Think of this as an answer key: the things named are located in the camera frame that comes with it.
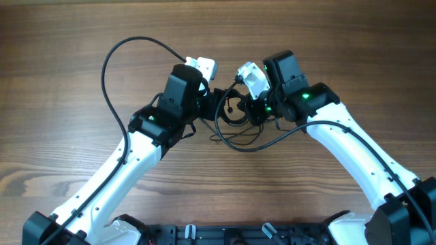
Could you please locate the black usb cable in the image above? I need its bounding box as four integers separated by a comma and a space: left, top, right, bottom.
199, 93, 273, 146

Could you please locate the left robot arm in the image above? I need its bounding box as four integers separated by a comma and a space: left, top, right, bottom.
22, 57, 217, 244

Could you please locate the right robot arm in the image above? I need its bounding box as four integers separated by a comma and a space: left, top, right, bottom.
236, 50, 435, 244

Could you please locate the left camera black cable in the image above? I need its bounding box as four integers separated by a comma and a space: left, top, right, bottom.
39, 36, 187, 245

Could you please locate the camera black cable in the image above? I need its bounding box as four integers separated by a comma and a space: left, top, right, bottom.
39, 36, 187, 245
214, 76, 433, 245

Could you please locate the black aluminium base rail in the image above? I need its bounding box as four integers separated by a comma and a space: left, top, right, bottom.
136, 223, 334, 245

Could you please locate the right camera black cable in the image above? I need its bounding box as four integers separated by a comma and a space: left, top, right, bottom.
214, 76, 433, 245

